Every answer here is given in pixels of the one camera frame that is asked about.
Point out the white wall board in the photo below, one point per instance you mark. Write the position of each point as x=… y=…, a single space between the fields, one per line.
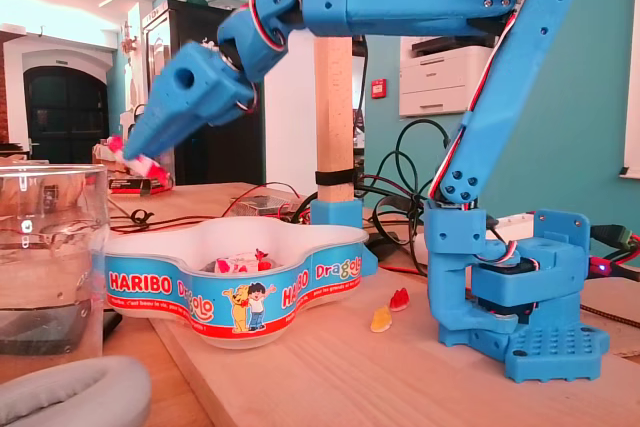
x=632 y=97

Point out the red fire alarm box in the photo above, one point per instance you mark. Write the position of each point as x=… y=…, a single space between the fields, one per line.
x=379 y=87

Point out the black smartphone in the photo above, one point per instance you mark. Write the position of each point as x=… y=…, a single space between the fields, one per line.
x=112 y=322

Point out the red white candy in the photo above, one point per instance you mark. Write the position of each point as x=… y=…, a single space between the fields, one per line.
x=145 y=168

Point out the clear drinking glass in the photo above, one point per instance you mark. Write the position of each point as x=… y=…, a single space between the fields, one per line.
x=50 y=247

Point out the pale green headphones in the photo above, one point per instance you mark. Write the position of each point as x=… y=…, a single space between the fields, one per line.
x=100 y=382

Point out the yellow gummy bear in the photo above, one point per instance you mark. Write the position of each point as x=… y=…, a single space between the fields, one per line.
x=381 y=319

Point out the blue 3D-printed robot arm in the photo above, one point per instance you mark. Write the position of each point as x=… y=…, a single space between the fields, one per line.
x=425 y=2

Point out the large pale wooden board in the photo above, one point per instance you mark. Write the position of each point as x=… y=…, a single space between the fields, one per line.
x=350 y=382

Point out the white office printer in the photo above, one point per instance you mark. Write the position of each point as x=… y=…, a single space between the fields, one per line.
x=440 y=87

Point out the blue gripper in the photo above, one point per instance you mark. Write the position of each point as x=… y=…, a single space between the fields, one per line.
x=192 y=92

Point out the red gummy bear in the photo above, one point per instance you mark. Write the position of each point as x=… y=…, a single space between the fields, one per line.
x=400 y=300

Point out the Haribo plastic candy bowl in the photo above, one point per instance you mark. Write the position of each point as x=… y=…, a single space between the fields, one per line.
x=150 y=287

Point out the wooden square post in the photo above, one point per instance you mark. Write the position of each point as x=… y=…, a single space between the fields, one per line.
x=335 y=122

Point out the blue post base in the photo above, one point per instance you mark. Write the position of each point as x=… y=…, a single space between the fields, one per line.
x=340 y=212

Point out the dark arched door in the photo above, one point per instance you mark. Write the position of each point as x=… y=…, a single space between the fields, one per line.
x=65 y=117

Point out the clear electronics case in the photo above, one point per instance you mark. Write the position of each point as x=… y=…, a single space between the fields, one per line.
x=262 y=203

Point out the black red flat box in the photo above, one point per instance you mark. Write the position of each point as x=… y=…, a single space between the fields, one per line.
x=130 y=184

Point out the wrapped fruit candy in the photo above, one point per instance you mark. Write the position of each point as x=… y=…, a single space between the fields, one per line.
x=264 y=259
x=232 y=265

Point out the black tall fridge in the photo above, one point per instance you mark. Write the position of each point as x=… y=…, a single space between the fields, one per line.
x=215 y=157

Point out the black green power plug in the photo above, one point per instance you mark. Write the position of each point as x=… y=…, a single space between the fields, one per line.
x=615 y=236

